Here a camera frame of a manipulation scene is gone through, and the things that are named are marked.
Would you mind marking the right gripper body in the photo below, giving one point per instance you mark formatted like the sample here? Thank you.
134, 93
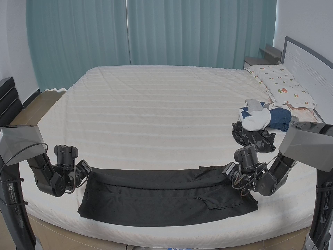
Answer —
231, 173

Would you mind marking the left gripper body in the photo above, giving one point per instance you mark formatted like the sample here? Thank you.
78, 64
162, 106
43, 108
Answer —
82, 170

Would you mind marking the black T-shirt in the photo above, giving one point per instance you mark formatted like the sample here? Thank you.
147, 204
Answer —
156, 199

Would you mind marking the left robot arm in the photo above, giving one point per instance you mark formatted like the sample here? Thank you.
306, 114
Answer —
44, 181

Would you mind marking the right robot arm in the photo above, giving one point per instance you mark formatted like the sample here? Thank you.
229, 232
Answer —
268, 183

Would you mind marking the pile of clothes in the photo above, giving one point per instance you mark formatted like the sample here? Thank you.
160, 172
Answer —
257, 118

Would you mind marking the bed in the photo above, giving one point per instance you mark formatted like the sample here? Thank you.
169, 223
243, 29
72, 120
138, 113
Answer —
156, 113

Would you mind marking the black satin garment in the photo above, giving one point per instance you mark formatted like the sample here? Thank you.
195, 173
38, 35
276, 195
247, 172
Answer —
253, 138

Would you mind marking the black chest of drawers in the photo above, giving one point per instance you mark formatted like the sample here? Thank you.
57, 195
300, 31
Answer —
9, 100

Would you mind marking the white printed pillow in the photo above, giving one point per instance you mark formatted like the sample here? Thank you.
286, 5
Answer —
283, 85

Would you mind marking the grey bedside table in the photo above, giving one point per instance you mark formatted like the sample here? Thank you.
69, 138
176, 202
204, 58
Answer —
270, 52

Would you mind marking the blue-green curtain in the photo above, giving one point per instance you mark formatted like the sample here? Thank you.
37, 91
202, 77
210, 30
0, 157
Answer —
78, 30
200, 22

